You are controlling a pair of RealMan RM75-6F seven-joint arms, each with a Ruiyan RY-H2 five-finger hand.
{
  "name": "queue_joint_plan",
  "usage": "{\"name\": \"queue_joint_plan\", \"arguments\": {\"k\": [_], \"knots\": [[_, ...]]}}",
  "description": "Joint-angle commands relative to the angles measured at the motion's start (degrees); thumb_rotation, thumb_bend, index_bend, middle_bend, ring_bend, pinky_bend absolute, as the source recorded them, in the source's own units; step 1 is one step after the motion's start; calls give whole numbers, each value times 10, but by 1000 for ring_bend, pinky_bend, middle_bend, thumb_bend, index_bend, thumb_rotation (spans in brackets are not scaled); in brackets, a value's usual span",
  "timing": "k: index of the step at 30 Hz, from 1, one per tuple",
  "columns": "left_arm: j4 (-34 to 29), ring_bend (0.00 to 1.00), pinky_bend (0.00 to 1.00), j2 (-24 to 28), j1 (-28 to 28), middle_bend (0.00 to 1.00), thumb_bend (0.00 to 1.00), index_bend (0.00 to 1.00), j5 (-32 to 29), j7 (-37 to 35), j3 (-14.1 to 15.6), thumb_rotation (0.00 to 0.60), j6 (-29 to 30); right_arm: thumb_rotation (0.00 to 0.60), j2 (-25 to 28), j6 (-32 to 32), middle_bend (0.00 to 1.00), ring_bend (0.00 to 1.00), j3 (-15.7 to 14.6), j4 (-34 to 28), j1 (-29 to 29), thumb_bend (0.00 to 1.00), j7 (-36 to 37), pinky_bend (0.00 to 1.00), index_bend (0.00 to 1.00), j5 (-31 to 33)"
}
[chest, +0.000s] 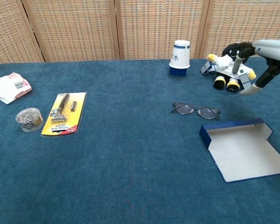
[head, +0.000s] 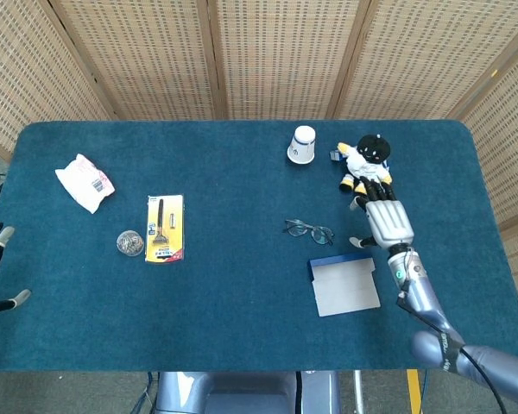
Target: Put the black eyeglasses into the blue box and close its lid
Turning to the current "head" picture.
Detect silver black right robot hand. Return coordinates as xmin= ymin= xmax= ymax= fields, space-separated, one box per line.
xmin=348 ymin=175 xmax=415 ymax=255

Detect blue glasses case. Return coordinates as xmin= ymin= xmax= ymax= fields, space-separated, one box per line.
xmin=308 ymin=254 xmax=382 ymax=318

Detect black-rimmed eyeglasses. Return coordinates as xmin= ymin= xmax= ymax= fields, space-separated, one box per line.
xmin=282 ymin=218 xmax=335 ymax=247

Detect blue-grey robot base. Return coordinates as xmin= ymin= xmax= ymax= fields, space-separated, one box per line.
xmin=155 ymin=370 xmax=342 ymax=414

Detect black-headed plush doll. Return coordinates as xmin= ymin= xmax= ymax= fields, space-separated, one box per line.
xmin=336 ymin=134 xmax=394 ymax=198

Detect white pink snack packet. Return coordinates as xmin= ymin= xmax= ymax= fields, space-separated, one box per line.
xmin=54 ymin=153 xmax=116 ymax=215

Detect white paper cup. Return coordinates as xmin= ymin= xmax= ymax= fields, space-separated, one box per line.
xmin=286 ymin=125 xmax=317 ymax=166

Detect clear round container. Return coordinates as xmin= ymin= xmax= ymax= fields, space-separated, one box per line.
xmin=116 ymin=229 xmax=145 ymax=258

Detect blue table mat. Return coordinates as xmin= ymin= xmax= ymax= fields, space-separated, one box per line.
xmin=0 ymin=119 xmax=518 ymax=373

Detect metal table leg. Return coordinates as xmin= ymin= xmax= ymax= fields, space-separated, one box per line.
xmin=352 ymin=370 xmax=366 ymax=414

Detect yellow razor blister pack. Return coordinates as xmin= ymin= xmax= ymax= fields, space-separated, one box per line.
xmin=144 ymin=194 xmax=186 ymax=264

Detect woven rattan folding screen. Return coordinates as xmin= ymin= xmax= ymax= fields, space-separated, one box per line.
xmin=0 ymin=0 xmax=518 ymax=337

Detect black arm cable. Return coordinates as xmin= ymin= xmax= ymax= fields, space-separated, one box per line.
xmin=395 ymin=249 xmax=513 ymax=414

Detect blue white floor cables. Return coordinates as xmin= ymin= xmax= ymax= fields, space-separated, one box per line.
xmin=131 ymin=372 xmax=161 ymax=414

